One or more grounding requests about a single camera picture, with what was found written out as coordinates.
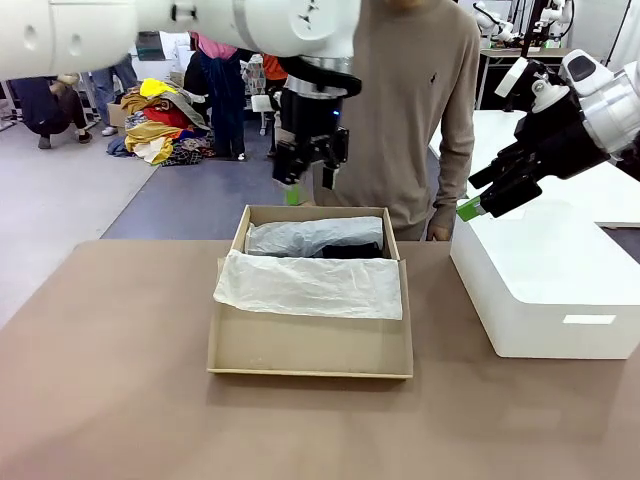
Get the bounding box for person in tan sweater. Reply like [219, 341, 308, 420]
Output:
[314, 0, 482, 243]

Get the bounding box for white tissue paper sheet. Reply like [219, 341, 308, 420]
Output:
[213, 215, 404, 322]

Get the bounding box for white plastic storage box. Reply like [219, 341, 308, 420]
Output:
[449, 198, 640, 360]

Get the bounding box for person in orange top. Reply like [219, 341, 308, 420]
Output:
[261, 53, 290, 82]

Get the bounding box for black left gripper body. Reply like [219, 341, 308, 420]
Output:
[278, 91, 350, 151]

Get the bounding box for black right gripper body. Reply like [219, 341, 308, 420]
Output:
[514, 91, 612, 181]

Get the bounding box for brown cardboard shoe box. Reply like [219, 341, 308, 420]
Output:
[206, 203, 415, 381]

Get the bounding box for person's left forearm tan sleeve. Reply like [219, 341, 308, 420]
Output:
[431, 114, 476, 226]

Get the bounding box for person's left hand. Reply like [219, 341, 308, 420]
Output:
[428, 219, 456, 243]

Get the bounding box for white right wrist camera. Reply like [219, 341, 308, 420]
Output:
[494, 56, 571, 114]

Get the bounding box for white curtain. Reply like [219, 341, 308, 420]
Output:
[599, 0, 640, 72]

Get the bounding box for black tripod pole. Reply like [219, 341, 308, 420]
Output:
[502, 0, 547, 114]

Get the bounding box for black equipment case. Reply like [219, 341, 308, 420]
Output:
[135, 30, 165, 62]

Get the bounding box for person in blue jeans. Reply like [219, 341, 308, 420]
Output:
[91, 52, 140, 138]

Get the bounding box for patterned tote bag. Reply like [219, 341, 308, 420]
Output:
[244, 53, 267, 97]

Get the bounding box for person in pink top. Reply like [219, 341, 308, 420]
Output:
[183, 32, 250, 162]

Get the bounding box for black leather buckle shoe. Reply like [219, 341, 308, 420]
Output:
[319, 241, 385, 261]

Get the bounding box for colourful pile of clothes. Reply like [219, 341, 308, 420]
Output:
[106, 77, 217, 167]

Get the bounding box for crouching person dark clothes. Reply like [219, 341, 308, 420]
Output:
[9, 73, 95, 150]

